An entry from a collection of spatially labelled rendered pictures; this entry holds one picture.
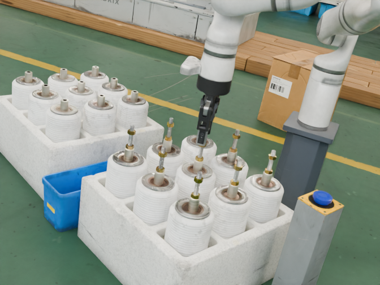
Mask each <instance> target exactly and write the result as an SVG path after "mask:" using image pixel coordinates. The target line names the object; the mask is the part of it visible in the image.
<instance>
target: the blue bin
mask: <svg viewBox="0 0 380 285"><path fill-rule="evenodd" d="M105 171H107V161H103V162H99V163H94V164H91V165H87V166H82V167H78V168H75V169H70V170H66V171H61V172H56V173H53V174H49V175H45V176H43V177H42V183H43V185H44V217H45V218H46V219H47V220H48V221H49V222H50V223H51V224H52V226H53V227H54V228H55V229H56V230H57V231H58V232H65V231H68V230H71V229H73V228H77V227H78V224H79V209H80V195H81V181H82V177H85V176H89V175H95V174H98V173H101V172H105Z"/></svg>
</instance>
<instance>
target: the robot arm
mask: <svg viewBox="0 0 380 285"><path fill-rule="evenodd" d="M210 1H211V5H212V7H213V9H214V10H215V11H214V17H213V21H212V24H211V25H210V27H209V29H208V32H207V35H206V40H205V46H204V52H203V55H202V58H201V60H199V59H198V58H196V57H194V56H189V57H188V58H187V59H186V60H185V61H184V62H183V64H182V65H181V66H180V73H181V74H183V75H195V74H198V78H197V84H196V87H197V89H198V90H200V91H201V92H204V93H205V94H204V95H203V98H201V102H200V105H201V106H200V111H199V114H198V124H197V127H196V128H197V130H198V133H197V139H196V144H197V145H201V146H205V144H206V139H207V136H208V135H209V134H210V132H211V127H212V123H213V120H214V118H215V114H216V113H217V110H218V105H219V103H220V99H221V98H219V96H224V95H227V94H228V93H229V92H230V88H231V82H232V77H233V74H234V69H235V58H236V52H237V49H238V44H239V37H240V31H241V28H242V26H243V22H244V19H245V16H246V15H247V14H254V13H258V12H265V11H271V12H274V11H292V10H301V9H305V8H308V7H310V6H312V5H315V4H316V3H318V2H319V1H321V0H210ZM379 26H380V0H345V1H344V2H343V3H341V4H340V5H338V6H336V7H334V8H331V9H329V10H327V11H326V12H325V13H324V14H323V15H322V16H321V18H320V20H319V22H318V24H317V30H316V33H317V38H318V40H319V41H320V42H321V43H323V44H326V45H332V46H338V47H339V48H338V49H337V50H336V51H333V52H332V53H328V54H322V55H318V56H316V57H315V59H314V62H313V65H312V69H311V72H310V76H309V80H308V83H307V86H306V90H305V94H304V98H303V101H302V104H301V108H300V111H299V115H298V118H297V122H298V124H299V125H301V126H303V127H305V128H307V129H311V130H314V131H325V130H327V129H328V126H329V123H330V120H331V116H332V114H333V111H334V107H335V104H336V101H337V98H338V94H339V91H340V88H341V85H342V82H343V78H344V75H345V72H346V69H347V66H348V64H349V61H350V58H351V55H352V52H353V50H354V47H355V44H356V42H357V39H358V36H359V35H362V34H365V33H368V32H370V31H372V30H374V29H376V28H377V27H379ZM202 122H203V123H202ZM201 123H202V124H201Z"/></svg>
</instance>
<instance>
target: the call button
mask: <svg viewBox="0 0 380 285"><path fill-rule="evenodd" d="M313 198H314V201H315V202H316V203H318V204H320V205H328V204H330V203H332V200H333V197H332V196H331V195H330V194H329V193H327V192H325V191H315V192H314V193H313Z"/></svg>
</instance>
